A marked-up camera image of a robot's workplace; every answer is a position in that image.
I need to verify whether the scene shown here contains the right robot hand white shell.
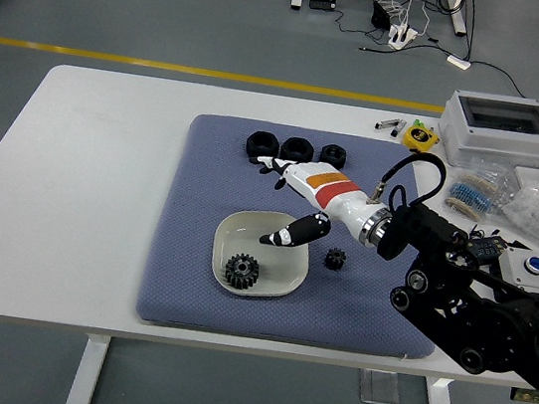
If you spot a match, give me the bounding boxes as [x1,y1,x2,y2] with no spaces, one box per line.
[242,152,386,262]

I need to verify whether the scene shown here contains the small black gear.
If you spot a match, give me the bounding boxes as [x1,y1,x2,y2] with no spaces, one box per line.
[322,246,349,273]

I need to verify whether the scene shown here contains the large black gear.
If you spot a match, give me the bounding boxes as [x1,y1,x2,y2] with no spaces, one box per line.
[222,251,263,293]

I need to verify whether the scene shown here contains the small black hex nut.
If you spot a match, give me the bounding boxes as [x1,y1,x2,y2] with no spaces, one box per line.
[316,141,349,172]

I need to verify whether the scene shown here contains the large black hex nut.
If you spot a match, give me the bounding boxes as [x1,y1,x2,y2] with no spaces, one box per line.
[278,134,315,165]
[244,128,281,165]

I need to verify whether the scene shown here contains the grey electrical box clear lid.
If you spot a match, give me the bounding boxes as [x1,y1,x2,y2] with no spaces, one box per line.
[432,86,539,179]

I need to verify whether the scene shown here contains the grey coloured push-button box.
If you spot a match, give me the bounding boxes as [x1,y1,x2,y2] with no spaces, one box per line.
[492,244,539,321]

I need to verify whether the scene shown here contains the white square plate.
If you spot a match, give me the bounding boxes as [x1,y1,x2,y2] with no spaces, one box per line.
[206,203,317,306]

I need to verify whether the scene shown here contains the yellow tape measure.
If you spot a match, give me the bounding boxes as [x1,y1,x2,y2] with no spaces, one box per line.
[400,122,442,160]

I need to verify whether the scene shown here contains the blue-grey quilted mat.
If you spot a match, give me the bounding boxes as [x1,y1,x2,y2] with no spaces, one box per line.
[132,105,462,364]

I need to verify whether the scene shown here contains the blue resistor tape roll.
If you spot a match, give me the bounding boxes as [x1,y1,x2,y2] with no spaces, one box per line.
[442,169,500,224]

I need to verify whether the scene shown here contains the clear plastic bag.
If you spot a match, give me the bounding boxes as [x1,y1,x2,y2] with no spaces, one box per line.
[449,155,525,213]

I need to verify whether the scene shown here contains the black digital display module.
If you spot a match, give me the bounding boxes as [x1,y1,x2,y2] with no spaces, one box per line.
[466,232,507,265]

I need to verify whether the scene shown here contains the white power strip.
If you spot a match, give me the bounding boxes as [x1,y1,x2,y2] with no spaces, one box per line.
[386,21,420,52]

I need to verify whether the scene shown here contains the white small adapter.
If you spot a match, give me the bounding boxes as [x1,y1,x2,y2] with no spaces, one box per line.
[446,54,472,72]

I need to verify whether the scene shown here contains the black power adapter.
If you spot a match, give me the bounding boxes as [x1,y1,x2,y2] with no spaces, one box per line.
[368,0,395,31]

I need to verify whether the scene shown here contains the clear plastic floor plate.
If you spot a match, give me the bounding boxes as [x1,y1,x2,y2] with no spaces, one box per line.
[355,367,405,404]

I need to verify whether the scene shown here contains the white table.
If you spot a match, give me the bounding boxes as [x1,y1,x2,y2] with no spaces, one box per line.
[0,55,539,400]

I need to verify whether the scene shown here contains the black floor cable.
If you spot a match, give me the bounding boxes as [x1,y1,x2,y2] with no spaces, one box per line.
[462,59,539,123]

